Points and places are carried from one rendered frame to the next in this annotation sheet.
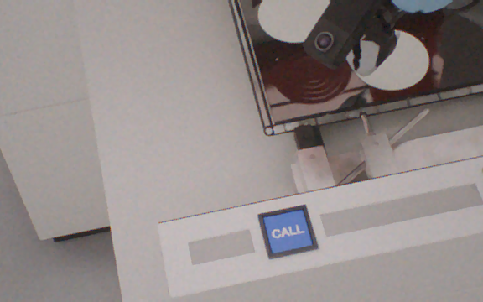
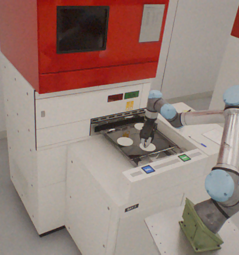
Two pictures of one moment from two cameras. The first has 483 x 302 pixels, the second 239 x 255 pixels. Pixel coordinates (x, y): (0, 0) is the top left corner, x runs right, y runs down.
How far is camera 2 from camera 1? 0.96 m
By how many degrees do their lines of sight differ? 32
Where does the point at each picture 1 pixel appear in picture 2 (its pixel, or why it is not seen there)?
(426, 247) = (174, 169)
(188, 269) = (132, 178)
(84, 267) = (50, 242)
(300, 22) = (127, 142)
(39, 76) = (53, 174)
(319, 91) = (137, 152)
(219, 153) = (117, 170)
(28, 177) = (42, 209)
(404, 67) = (151, 147)
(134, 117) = (95, 166)
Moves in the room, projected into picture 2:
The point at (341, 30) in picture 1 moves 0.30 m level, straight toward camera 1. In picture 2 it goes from (148, 131) to (168, 163)
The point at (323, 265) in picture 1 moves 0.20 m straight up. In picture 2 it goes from (157, 174) to (164, 142)
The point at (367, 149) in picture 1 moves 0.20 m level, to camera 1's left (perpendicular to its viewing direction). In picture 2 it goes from (152, 160) to (121, 165)
